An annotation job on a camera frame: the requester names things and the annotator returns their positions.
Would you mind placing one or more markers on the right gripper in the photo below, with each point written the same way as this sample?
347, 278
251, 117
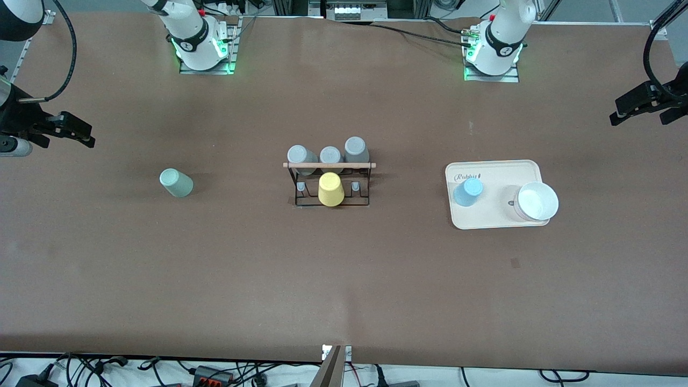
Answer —
20, 117

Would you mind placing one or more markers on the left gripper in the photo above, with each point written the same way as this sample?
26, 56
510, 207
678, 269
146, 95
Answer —
659, 98

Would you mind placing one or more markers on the pale green cup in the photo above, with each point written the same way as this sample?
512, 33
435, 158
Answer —
177, 184

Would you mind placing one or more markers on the light blue cup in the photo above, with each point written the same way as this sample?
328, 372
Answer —
466, 193

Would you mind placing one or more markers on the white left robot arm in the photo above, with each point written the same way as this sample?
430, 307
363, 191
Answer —
502, 32

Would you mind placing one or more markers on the white bowl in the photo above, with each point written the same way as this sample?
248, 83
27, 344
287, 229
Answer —
537, 201

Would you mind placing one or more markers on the cream plastic tray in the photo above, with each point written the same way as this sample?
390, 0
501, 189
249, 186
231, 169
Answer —
494, 215

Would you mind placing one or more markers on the grey cup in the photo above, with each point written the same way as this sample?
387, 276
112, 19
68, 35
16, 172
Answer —
302, 158
356, 149
331, 155

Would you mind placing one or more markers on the black power adapter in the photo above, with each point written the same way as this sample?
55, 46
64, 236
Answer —
37, 380

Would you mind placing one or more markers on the yellow cup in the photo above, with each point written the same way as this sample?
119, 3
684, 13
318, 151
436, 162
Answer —
330, 191

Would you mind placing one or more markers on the black orange connector block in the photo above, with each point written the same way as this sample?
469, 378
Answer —
214, 375

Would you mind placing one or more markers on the white power strip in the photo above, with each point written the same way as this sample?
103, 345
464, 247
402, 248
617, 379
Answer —
355, 11

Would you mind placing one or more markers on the small metal corner bracket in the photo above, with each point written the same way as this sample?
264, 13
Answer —
658, 29

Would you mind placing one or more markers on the aluminium table edge rail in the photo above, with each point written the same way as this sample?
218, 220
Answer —
32, 43

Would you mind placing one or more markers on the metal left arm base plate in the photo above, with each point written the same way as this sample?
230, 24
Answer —
510, 78

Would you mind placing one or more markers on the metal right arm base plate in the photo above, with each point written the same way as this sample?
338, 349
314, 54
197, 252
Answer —
232, 51

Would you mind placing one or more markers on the aluminium frame profile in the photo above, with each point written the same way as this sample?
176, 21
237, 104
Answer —
290, 6

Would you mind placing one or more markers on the grey camera post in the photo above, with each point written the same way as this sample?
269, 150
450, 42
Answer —
329, 371

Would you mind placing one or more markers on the white post bracket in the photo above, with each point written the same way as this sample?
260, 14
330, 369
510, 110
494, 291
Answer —
346, 352

